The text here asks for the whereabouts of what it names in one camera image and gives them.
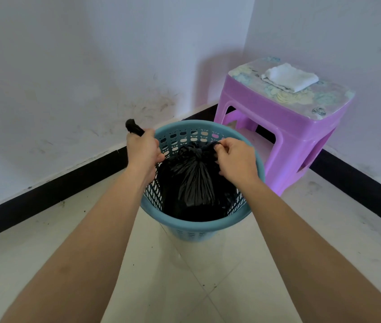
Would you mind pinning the person's left hand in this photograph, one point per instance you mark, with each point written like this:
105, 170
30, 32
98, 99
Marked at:
141, 151

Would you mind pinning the person's right hand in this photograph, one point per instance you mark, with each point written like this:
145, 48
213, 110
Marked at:
237, 159

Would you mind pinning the person's left fingers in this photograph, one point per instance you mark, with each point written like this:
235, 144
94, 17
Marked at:
160, 154

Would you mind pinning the person's right thumb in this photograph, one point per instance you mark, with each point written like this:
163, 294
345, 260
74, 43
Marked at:
223, 145

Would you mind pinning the black plastic garbage bag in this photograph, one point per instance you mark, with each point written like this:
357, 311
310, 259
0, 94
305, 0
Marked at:
192, 178

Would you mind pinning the person's left forearm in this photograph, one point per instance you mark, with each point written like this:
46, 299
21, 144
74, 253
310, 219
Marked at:
86, 248

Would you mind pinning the person's right forearm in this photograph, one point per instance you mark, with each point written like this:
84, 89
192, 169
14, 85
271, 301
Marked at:
311, 252

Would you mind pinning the purple plastic stool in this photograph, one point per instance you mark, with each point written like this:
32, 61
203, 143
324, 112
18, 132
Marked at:
284, 121

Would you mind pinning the blue plastic mesh wastebasket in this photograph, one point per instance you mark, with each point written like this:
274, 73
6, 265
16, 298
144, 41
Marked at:
207, 218

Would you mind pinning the white folded cloth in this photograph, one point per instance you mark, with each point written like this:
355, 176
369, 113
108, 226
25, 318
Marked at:
289, 77

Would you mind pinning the black baseboard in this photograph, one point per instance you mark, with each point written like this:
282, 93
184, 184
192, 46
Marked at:
59, 188

